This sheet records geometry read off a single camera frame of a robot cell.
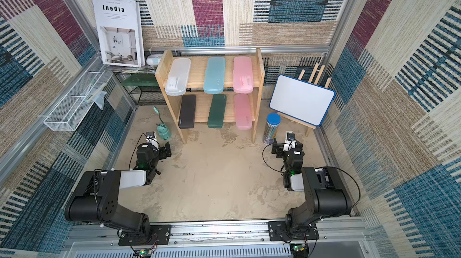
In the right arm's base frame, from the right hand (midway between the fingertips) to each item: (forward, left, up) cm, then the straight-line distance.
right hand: (286, 137), depth 91 cm
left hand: (0, +65, -3) cm, 65 cm away
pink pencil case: (+7, +22, +11) cm, 26 cm away
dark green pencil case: (+7, +34, +12) cm, 37 cm away
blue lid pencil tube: (+3, +8, +8) cm, 11 cm away
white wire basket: (-3, +90, +24) cm, 93 cm away
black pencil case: (+6, +48, +13) cm, 50 cm away
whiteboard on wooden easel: (+13, -9, +10) cm, 19 cm away
